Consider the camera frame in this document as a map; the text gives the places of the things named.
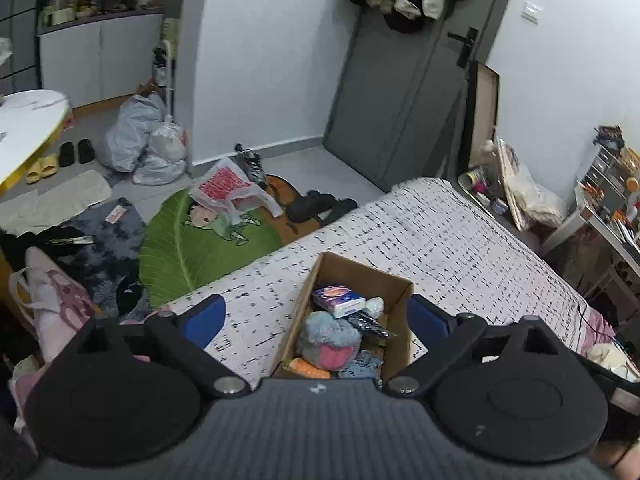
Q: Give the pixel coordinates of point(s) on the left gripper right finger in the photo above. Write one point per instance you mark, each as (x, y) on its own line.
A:
(449, 340)

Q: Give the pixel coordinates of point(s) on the yellow slippers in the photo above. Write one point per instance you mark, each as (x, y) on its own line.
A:
(42, 168)

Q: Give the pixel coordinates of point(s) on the red white plastic bag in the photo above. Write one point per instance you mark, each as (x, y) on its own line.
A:
(227, 190)

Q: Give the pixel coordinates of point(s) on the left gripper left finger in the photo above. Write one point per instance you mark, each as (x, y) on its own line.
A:
(180, 340)

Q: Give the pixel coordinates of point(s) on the white black patterned bedspread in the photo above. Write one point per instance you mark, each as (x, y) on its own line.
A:
(424, 231)

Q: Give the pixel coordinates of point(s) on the grey pink plush toy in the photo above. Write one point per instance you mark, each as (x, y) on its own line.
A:
(326, 342)

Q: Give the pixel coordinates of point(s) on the beige tote bag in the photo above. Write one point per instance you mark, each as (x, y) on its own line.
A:
(528, 201)

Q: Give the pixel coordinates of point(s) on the black slippers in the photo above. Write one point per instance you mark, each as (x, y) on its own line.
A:
(81, 152)

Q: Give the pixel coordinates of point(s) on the pink bed sheet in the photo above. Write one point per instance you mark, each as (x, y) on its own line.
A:
(27, 372)

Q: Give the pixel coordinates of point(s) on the framed brown board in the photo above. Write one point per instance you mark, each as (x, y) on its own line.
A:
(482, 114)

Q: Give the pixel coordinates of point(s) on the crumpled light blanket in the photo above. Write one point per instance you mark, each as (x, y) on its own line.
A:
(615, 360)

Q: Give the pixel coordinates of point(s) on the small blue plush creature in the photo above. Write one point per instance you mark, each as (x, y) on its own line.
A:
(365, 366)

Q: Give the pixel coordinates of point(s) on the dark grey door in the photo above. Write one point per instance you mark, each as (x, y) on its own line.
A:
(398, 90)

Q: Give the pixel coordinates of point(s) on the white soft packet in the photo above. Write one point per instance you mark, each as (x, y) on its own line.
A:
(374, 307)

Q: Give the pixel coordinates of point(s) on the black item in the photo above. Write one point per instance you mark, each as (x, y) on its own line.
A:
(369, 326)

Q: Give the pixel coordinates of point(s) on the white round table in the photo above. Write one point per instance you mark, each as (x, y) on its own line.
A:
(30, 122)

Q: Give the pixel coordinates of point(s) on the white bath mat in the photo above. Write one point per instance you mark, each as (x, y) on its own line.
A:
(34, 212)

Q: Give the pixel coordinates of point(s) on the brown cardboard box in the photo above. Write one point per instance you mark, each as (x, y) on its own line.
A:
(332, 269)

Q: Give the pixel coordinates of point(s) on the pink white tote bag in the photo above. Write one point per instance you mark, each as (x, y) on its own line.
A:
(55, 305)

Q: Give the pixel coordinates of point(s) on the white desk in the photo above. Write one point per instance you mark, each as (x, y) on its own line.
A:
(594, 256)

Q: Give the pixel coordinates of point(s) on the white garbage bag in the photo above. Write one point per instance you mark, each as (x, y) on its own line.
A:
(164, 159)

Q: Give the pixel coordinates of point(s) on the blue tie-dye rug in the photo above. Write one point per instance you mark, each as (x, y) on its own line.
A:
(100, 249)

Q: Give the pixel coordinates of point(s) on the white cabinet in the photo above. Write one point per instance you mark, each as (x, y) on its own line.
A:
(100, 60)

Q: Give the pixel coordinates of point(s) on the green leaf floor mat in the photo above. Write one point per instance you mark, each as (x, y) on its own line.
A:
(186, 247)

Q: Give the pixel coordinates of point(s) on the burger plush toy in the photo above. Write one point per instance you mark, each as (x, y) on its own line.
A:
(303, 368)

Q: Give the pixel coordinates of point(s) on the small drawer organizer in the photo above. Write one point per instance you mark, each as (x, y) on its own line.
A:
(610, 183)

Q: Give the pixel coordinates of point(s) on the blue planet tissue pack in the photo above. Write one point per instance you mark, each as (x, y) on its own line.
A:
(339, 300)

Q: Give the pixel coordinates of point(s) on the paper cup on floor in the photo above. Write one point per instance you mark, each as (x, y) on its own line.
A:
(473, 180)

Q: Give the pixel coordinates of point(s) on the black shoes by bed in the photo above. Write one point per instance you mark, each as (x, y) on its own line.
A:
(321, 206)

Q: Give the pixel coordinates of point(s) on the grey garbage bag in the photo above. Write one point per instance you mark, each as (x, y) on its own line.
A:
(126, 140)

